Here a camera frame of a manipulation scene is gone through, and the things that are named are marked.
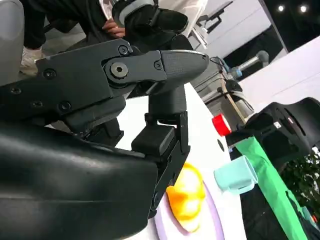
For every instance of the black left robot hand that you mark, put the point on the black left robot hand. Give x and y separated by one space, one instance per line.
155 22

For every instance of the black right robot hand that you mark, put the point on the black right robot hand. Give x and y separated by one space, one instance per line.
62 175

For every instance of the orange white toy bread roll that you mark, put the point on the orange white toy bread roll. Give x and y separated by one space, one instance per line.
187 197

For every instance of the person's hand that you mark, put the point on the person's hand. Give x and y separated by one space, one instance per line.
113 28

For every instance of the white workshop desk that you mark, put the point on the white workshop desk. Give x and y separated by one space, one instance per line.
220 7

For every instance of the person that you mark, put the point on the person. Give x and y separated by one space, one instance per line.
75 15

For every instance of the wooden stick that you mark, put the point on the wooden stick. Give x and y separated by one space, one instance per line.
233 102

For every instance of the red round cap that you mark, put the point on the red round cap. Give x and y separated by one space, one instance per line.
221 125

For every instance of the round ceiling light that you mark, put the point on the round ceiling light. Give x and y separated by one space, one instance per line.
303 8
281 8

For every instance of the grey padded seat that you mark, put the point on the grey padded seat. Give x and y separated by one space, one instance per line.
10 37

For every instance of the lilac plate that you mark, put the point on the lilac plate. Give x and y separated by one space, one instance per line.
215 220

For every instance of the pale green mug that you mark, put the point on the pale green mug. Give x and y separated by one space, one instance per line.
232 176

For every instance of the green cloth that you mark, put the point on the green cloth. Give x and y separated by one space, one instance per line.
265 170

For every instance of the green plant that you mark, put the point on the green plant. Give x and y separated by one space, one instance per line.
305 180

